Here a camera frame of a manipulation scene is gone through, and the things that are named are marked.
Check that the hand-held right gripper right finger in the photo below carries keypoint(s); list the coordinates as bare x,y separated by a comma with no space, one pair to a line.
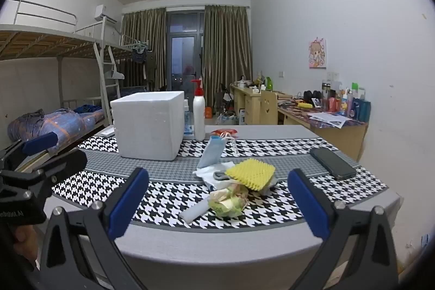
306,201

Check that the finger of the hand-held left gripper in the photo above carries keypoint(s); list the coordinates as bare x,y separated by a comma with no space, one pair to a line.
64,166
40,142

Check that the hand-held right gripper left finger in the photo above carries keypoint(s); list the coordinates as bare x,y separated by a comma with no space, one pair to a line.
131,198

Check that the yellow sponge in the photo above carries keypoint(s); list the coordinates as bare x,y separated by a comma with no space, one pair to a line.
249,172

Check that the white foam piece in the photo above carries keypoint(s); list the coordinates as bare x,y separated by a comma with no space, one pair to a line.
193,212

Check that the white foam box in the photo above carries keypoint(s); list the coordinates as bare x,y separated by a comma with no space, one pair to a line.
146,127

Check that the bundle of plastic bags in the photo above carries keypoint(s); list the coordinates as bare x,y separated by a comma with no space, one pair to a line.
229,203

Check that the white paper tissue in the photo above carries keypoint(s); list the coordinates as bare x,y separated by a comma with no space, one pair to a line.
207,174

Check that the grey cloth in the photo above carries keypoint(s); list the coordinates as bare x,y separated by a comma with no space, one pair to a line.
220,176

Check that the blue face mask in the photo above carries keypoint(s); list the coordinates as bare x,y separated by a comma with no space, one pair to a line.
212,152

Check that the person's left hand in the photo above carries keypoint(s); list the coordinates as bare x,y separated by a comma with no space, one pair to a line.
24,242

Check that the purple plaid cloth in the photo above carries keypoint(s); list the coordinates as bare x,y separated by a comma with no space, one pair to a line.
27,122

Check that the blue plaid quilt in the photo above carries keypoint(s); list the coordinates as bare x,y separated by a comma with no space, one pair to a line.
68,127

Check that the houndstooth tablecloth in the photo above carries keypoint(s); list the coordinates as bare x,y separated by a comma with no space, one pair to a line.
163,195

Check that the black smartphone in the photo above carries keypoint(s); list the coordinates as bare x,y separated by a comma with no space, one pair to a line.
333,162

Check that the white foam lid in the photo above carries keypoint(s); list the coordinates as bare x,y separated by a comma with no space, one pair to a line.
107,131

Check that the dark blue cloth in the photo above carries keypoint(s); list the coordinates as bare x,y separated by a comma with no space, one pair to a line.
86,108

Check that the wooden desk with printed cover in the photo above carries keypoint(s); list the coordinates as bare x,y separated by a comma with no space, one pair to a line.
340,135

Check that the printed papers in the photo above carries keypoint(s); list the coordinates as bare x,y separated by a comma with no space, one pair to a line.
331,120

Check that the yellow desk item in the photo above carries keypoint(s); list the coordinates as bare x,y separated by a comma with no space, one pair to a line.
305,105

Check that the wooden chair with smiley cutout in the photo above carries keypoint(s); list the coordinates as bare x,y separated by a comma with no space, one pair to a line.
268,110

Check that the white metal bunk bed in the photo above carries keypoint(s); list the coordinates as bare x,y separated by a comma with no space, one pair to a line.
51,38
127,48

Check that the black headphones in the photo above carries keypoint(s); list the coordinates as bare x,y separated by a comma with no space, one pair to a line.
311,96

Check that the blue and white carton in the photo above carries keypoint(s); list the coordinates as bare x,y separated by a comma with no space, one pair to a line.
242,116

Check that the white pump bottle red cap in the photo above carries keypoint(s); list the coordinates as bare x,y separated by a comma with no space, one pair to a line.
199,116

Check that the red snack packet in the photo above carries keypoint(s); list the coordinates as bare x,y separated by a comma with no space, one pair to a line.
224,132

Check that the row of toiletry bottles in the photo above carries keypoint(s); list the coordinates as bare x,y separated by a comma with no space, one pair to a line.
353,105

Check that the plain wooden desk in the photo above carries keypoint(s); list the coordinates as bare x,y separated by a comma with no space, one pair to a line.
249,103

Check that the bags on floor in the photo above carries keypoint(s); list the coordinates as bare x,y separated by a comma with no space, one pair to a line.
227,119

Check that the orange bag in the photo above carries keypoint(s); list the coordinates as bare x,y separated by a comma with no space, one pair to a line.
208,112

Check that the black folding chair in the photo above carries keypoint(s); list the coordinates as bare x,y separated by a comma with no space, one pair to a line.
224,99

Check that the hanging dark coat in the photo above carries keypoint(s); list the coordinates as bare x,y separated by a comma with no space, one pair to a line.
150,67

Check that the hanging dark blue garment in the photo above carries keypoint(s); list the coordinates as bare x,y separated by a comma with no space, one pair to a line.
139,55

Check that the white pot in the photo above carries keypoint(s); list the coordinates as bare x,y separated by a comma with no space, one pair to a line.
242,83

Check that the white air conditioner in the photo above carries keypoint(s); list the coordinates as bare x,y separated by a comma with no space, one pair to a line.
103,13

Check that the brown curtain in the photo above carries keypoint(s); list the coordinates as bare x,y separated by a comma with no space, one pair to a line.
146,31
227,52

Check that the glass balcony door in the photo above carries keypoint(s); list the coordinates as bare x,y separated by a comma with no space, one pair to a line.
183,52

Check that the white wall socket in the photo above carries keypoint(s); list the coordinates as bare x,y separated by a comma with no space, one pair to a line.
333,75

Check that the cartoon wall poster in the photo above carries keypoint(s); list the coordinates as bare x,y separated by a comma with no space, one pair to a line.
317,54

